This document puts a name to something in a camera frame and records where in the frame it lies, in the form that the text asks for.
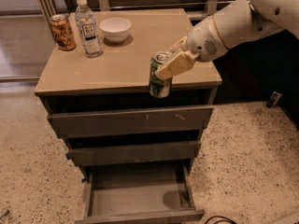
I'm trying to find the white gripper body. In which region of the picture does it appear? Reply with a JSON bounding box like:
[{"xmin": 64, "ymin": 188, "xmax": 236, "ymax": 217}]
[{"xmin": 186, "ymin": 16, "xmax": 228, "ymax": 62}]

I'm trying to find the middle grey drawer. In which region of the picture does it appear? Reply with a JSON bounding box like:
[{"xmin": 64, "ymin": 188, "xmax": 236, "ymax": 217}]
[{"xmin": 67, "ymin": 141, "xmax": 201, "ymax": 166}]

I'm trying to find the grey drawer cabinet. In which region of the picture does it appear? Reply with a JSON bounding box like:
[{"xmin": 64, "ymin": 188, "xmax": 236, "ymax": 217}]
[{"xmin": 35, "ymin": 9, "xmax": 221, "ymax": 175}]

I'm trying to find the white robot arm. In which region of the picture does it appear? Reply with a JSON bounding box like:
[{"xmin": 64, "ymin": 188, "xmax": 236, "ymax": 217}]
[{"xmin": 155, "ymin": 0, "xmax": 299, "ymax": 80}]

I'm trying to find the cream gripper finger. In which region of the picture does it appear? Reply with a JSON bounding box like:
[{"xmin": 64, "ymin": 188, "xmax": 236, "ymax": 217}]
[
  {"xmin": 154, "ymin": 50, "xmax": 195, "ymax": 80},
  {"xmin": 170, "ymin": 36, "xmax": 188, "ymax": 55}
]

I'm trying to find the grey object floor corner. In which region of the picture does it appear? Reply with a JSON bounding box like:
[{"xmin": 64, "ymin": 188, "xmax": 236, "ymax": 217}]
[{"xmin": 0, "ymin": 209, "xmax": 9, "ymax": 219}]

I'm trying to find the small grey floor device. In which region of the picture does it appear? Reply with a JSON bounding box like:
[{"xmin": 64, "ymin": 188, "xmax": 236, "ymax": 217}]
[{"xmin": 266, "ymin": 91, "xmax": 282, "ymax": 108}]

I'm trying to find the open bottom grey drawer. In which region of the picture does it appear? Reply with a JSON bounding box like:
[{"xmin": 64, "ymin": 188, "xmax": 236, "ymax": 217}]
[{"xmin": 75, "ymin": 162, "xmax": 205, "ymax": 224}]

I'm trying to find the orange brown drink can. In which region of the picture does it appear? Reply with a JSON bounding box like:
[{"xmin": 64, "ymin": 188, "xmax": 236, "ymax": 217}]
[{"xmin": 50, "ymin": 14, "xmax": 77, "ymax": 50}]

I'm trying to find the clear plastic water bottle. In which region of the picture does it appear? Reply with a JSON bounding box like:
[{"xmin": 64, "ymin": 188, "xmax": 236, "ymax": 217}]
[{"xmin": 75, "ymin": 0, "xmax": 103, "ymax": 58}]

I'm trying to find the black floor cable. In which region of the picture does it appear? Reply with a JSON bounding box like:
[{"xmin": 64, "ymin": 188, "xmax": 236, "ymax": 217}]
[{"xmin": 204, "ymin": 215, "xmax": 238, "ymax": 224}]

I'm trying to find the white ceramic bowl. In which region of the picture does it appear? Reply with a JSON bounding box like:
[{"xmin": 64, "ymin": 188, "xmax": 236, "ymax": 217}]
[{"xmin": 99, "ymin": 18, "xmax": 132, "ymax": 44}]

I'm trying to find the top grey drawer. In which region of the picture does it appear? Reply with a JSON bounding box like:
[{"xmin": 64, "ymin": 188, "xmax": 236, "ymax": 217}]
[{"xmin": 48, "ymin": 105, "xmax": 213, "ymax": 138}]

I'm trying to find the green soda can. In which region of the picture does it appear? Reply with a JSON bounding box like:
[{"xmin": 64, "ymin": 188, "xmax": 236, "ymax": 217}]
[{"xmin": 149, "ymin": 50, "xmax": 172, "ymax": 98}]

